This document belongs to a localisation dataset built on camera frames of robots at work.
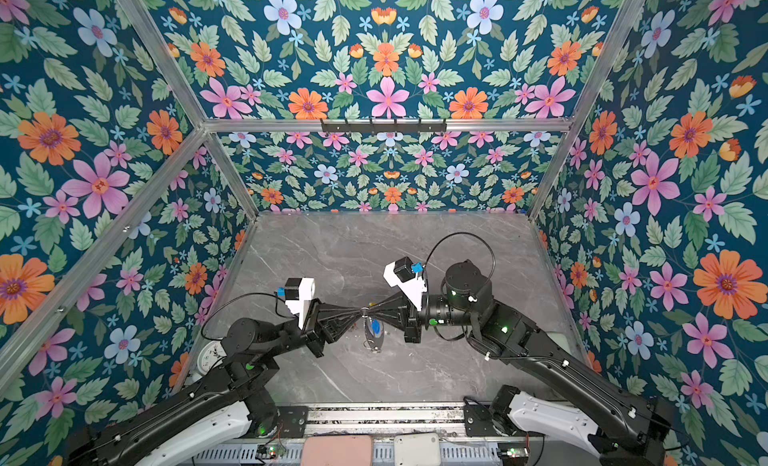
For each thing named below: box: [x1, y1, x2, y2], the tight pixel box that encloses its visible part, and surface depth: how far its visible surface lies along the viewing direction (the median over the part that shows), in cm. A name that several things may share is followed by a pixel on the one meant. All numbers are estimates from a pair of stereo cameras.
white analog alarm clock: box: [197, 340, 227, 375], surface depth 82 cm
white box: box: [394, 433, 441, 466], surface depth 70 cm
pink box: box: [301, 435, 373, 466], surface depth 71 cm
